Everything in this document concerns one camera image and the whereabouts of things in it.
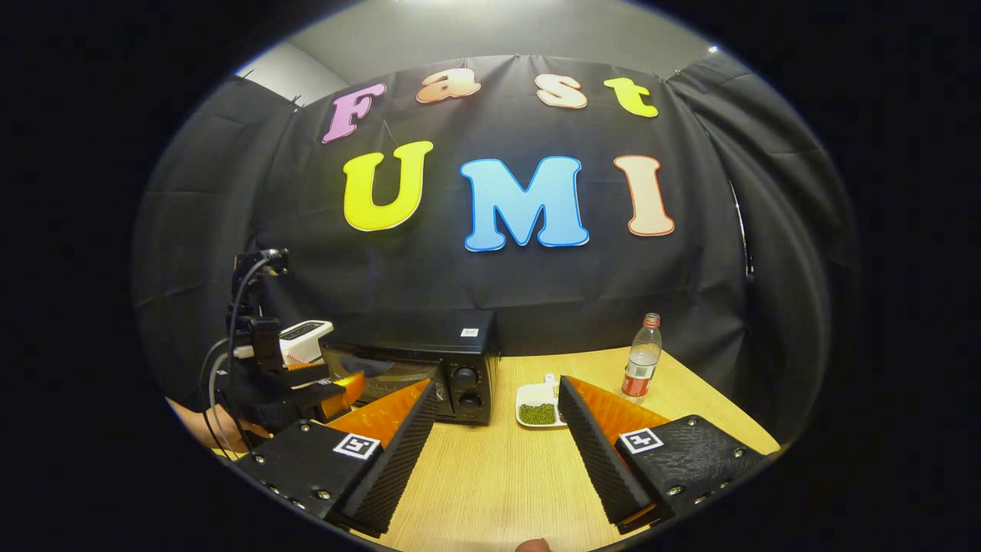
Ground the black backdrop cloth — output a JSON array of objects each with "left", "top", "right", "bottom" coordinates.
[{"left": 130, "top": 52, "right": 861, "bottom": 447}]

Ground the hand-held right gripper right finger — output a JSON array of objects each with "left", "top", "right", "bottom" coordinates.
[{"left": 556, "top": 375, "right": 772, "bottom": 536}]

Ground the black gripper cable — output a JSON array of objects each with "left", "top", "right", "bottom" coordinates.
[{"left": 199, "top": 255, "right": 272, "bottom": 455}]

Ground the white toaster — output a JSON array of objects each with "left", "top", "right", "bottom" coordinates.
[{"left": 277, "top": 319, "right": 336, "bottom": 366}]

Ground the black electric oven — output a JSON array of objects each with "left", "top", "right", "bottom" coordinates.
[{"left": 320, "top": 310, "right": 501, "bottom": 427}]

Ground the white divided bean dish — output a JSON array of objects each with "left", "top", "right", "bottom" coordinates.
[{"left": 514, "top": 373, "right": 570, "bottom": 429}]

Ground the water bottle with red label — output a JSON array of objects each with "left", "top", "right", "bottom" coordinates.
[{"left": 620, "top": 312, "right": 663, "bottom": 406}]

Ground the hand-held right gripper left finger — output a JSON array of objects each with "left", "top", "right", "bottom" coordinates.
[{"left": 232, "top": 378, "right": 439, "bottom": 539}]

